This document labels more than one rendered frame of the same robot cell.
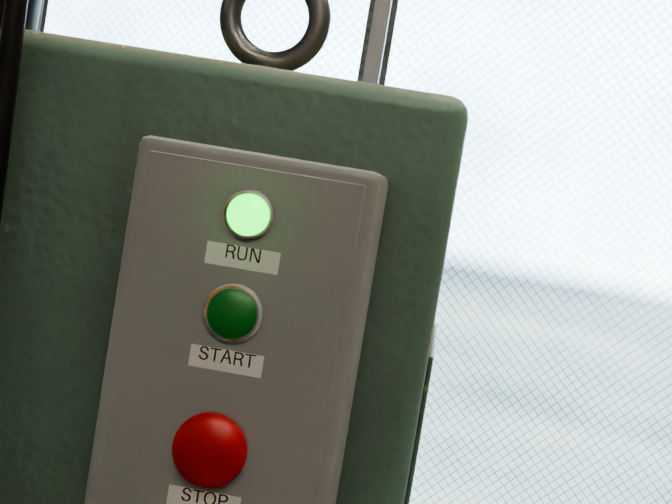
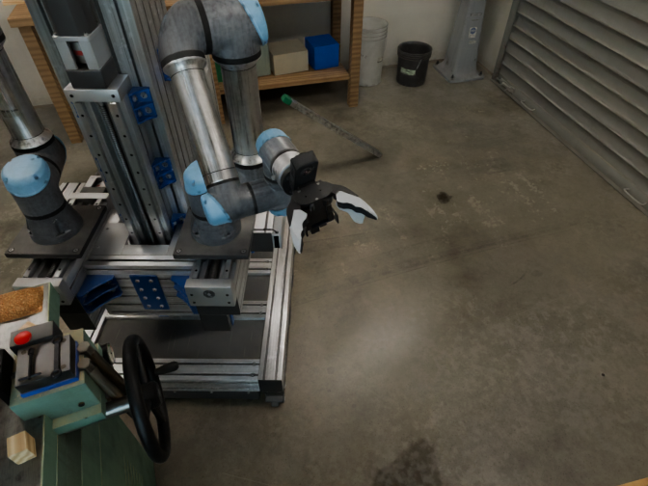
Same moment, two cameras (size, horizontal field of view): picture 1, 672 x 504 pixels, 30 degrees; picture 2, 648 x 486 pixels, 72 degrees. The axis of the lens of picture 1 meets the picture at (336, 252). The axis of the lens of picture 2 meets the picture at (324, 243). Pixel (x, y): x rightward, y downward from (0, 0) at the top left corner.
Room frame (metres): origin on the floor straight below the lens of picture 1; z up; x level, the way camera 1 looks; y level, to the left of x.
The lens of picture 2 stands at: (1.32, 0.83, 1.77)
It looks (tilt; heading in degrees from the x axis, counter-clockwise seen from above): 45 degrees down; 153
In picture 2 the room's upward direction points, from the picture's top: straight up
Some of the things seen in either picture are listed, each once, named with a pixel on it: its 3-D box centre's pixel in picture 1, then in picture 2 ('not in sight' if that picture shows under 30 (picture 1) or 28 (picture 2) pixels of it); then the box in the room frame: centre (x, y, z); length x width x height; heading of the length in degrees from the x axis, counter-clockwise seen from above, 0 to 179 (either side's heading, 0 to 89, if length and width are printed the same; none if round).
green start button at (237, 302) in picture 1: (232, 313); not in sight; (0.50, 0.04, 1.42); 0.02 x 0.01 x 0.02; 85
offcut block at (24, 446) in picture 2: not in sight; (21, 447); (0.79, 0.47, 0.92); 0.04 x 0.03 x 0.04; 2
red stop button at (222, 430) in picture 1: (209, 449); not in sight; (0.50, 0.04, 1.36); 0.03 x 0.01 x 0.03; 85
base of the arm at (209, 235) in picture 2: not in sight; (213, 216); (0.27, 0.98, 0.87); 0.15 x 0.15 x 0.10
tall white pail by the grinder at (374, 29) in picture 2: not in sight; (367, 52); (-1.88, 2.84, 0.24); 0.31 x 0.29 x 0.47; 78
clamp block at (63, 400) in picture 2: not in sight; (57, 375); (0.66, 0.54, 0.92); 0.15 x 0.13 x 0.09; 175
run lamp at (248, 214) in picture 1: (248, 214); not in sight; (0.50, 0.04, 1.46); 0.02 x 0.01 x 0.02; 85
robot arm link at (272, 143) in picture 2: not in sight; (279, 154); (0.54, 1.11, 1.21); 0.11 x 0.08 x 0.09; 179
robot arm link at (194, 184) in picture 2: not in sight; (209, 185); (0.27, 0.99, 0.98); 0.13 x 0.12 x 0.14; 89
